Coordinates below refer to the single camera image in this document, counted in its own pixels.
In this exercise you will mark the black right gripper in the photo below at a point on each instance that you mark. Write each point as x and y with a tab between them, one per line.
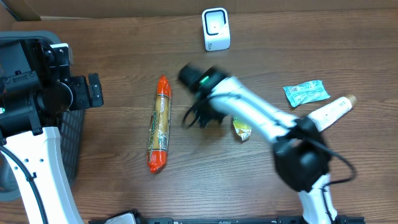
206	117

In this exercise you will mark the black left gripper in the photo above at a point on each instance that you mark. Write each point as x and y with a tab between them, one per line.
85	99

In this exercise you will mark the green snack packet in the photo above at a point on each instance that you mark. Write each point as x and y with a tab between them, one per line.
242	129

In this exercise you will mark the orange biscuit roll pack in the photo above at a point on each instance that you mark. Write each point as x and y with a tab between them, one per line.
159	127

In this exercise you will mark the teal wet wipes pack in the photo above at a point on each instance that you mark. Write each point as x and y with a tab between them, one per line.
307	92

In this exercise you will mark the white tube gold cap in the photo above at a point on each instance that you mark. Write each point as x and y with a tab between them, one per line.
325	116

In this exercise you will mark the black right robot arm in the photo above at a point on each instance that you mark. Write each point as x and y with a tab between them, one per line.
301	157

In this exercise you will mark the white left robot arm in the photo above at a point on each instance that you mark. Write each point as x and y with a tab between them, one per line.
37	165

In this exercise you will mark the white barcode scanner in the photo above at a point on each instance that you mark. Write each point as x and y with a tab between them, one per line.
216	29

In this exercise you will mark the grey plastic basket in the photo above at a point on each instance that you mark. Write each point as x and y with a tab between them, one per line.
71	123

